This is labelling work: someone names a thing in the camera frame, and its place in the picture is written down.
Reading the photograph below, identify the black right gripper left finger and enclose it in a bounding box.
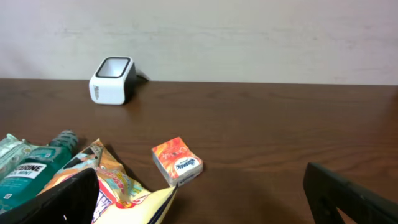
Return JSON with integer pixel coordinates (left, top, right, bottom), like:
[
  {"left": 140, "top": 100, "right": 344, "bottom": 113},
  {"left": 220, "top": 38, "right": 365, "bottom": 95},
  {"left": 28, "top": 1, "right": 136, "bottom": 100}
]
[{"left": 1, "top": 168, "right": 100, "bottom": 224}]

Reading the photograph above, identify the yellow snack bag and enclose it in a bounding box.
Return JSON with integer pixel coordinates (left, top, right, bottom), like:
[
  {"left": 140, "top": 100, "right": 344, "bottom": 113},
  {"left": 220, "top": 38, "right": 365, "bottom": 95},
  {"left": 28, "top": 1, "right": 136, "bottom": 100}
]
[{"left": 42, "top": 139, "right": 178, "bottom": 224}]

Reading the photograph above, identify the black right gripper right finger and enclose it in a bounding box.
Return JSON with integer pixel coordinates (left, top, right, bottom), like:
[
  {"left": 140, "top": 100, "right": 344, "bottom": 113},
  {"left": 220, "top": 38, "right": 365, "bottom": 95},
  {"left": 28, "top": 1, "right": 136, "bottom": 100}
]
[{"left": 303, "top": 162, "right": 397, "bottom": 224}]

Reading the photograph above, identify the white barcode scanner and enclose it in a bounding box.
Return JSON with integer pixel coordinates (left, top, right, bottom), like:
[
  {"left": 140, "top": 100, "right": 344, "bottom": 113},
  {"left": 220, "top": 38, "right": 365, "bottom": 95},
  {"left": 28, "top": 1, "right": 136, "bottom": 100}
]
[{"left": 88, "top": 56, "right": 137, "bottom": 105}]

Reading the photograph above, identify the light green wet wipes pack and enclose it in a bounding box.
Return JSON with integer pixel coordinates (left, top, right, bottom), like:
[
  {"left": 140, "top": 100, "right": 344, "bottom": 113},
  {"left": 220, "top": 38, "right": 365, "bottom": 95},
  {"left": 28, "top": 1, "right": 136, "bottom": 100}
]
[{"left": 1, "top": 134, "right": 38, "bottom": 179}]

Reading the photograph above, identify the orange tissue pack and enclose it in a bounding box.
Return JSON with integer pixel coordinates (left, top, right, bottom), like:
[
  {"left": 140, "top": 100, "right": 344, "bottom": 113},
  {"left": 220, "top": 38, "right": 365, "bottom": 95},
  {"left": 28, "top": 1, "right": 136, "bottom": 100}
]
[{"left": 151, "top": 137, "right": 204, "bottom": 187}]

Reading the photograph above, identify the blue mouthwash bottle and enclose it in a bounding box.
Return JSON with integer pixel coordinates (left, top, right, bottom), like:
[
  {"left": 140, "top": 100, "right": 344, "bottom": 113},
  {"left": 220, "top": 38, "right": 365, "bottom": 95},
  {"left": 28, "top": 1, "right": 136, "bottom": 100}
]
[{"left": 1, "top": 130, "right": 78, "bottom": 213}]

